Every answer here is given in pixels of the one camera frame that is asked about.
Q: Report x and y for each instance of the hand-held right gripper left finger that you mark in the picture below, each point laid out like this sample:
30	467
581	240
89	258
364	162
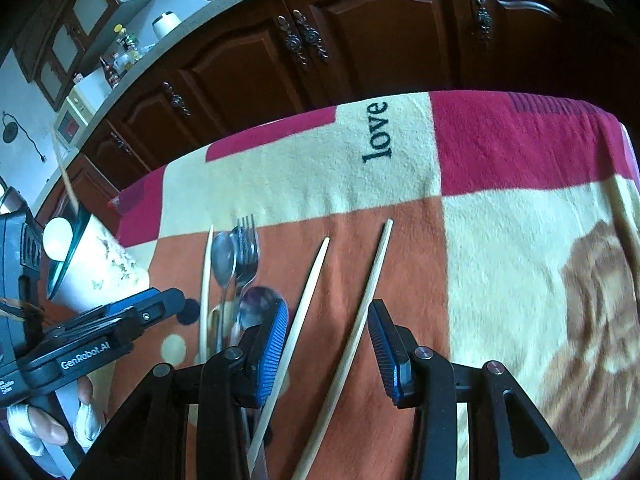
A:
272	345

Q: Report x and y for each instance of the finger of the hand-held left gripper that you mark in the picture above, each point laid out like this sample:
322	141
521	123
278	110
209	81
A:
135	302
167	305

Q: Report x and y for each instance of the printed patchwork blanket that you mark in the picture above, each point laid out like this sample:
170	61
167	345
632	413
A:
500	240

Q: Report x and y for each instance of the brown wall cabinet glass doors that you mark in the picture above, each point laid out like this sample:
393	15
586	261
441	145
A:
65	35

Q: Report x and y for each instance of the white utensil holder green rim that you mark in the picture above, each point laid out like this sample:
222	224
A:
107	265

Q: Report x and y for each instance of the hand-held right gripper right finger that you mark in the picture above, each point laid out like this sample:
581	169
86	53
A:
382	345

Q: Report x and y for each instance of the small metal spoon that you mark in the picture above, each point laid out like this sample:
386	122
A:
222	257

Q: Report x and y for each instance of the white plastic spoon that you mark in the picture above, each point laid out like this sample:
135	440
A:
57	237

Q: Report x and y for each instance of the large metal spoon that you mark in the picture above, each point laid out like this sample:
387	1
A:
257	305

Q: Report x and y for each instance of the person's left hand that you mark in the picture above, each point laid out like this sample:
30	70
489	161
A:
50	427

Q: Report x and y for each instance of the brown wooden base cabinets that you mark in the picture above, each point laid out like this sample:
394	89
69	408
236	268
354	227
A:
375	35

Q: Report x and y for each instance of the dark sauce bottle red label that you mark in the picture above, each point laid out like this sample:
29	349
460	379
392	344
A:
107	72

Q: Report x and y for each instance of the pale thin chopstick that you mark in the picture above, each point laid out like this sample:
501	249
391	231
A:
67	180

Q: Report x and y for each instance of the white electric kettle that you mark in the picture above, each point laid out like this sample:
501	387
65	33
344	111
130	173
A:
166	25

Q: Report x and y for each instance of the metal fork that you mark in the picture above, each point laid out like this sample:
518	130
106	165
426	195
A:
247	260

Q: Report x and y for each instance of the cream microwave oven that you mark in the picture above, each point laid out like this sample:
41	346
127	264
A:
75	115

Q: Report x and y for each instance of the yellow-capped oil bottle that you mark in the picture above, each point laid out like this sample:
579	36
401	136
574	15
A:
122	40

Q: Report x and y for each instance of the grey kitchen countertop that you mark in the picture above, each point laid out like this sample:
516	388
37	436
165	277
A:
210	7

